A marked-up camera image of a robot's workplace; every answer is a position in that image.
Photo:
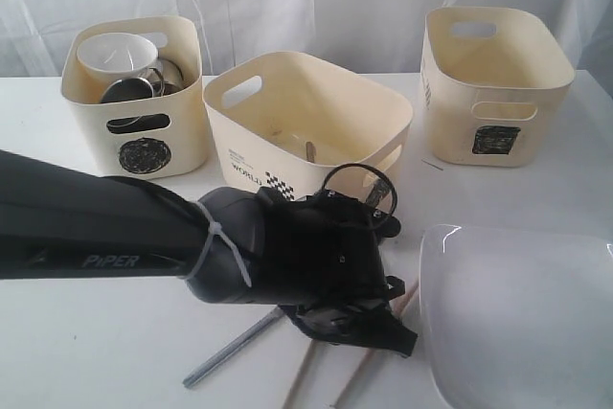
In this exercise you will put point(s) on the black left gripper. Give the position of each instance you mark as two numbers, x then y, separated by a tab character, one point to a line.
326	274

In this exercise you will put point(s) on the wooden chopstick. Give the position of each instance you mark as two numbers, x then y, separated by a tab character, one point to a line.
301	375
391	335

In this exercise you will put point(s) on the stainless steel table knife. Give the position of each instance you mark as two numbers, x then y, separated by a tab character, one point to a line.
232	348

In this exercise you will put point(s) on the stainless steel spoon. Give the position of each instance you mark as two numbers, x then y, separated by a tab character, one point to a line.
310	152

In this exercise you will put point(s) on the cream bin with triangle mark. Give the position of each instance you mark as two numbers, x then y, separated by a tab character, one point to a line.
263	111

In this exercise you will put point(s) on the white plastic bowl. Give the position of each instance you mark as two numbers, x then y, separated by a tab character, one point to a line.
115	56

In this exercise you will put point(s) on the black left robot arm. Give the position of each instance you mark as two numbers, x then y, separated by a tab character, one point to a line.
58	223

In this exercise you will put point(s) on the white square plate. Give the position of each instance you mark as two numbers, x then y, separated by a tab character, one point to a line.
517	319

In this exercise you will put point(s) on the small metal pin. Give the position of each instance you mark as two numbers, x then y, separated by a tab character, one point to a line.
432	165

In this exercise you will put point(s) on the cream bin with circle mark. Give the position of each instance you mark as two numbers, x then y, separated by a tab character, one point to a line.
176	149

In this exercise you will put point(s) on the cream bin with square mark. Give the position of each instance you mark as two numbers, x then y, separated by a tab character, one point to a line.
492	80

